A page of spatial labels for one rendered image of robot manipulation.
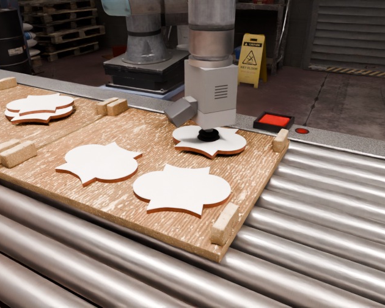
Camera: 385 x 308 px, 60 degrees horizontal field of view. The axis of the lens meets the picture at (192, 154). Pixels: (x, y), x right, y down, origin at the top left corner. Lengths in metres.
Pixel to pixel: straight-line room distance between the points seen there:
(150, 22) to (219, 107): 0.67
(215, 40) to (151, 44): 0.67
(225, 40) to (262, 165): 0.22
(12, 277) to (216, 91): 0.39
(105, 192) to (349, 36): 4.92
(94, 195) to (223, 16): 0.33
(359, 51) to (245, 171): 4.78
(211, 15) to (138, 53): 0.68
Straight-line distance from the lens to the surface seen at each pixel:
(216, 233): 0.40
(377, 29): 5.24
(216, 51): 0.55
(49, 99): 0.88
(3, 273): 0.46
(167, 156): 0.60
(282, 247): 0.45
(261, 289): 0.42
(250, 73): 4.26
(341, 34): 5.26
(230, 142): 0.62
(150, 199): 0.48
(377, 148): 0.77
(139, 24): 1.19
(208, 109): 0.56
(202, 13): 0.54
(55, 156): 0.65
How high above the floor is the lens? 1.22
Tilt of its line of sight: 28 degrees down
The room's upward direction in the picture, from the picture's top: straight up
